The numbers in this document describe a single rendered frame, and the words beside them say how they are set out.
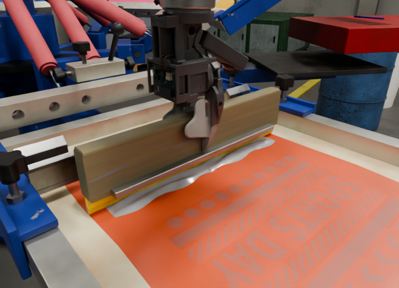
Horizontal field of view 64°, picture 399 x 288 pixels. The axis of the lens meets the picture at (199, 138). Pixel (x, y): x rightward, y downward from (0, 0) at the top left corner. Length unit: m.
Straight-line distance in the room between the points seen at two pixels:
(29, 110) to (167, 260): 0.44
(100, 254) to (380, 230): 0.35
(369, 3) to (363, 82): 4.00
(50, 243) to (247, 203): 0.26
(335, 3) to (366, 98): 4.35
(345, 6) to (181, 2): 6.90
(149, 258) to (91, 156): 0.14
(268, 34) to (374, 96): 2.88
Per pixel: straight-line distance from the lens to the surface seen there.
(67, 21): 1.07
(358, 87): 3.13
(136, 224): 0.44
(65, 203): 0.51
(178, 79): 0.43
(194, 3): 0.44
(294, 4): 7.56
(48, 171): 0.49
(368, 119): 3.28
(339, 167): 0.61
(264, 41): 5.74
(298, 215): 0.47
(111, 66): 0.81
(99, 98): 0.75
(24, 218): 0.42
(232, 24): 1.02
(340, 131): 0.68
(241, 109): 0.57
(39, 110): 0.71
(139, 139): 0.44
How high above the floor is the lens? 1.24
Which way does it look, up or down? 26 degrees down
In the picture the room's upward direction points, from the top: straight up
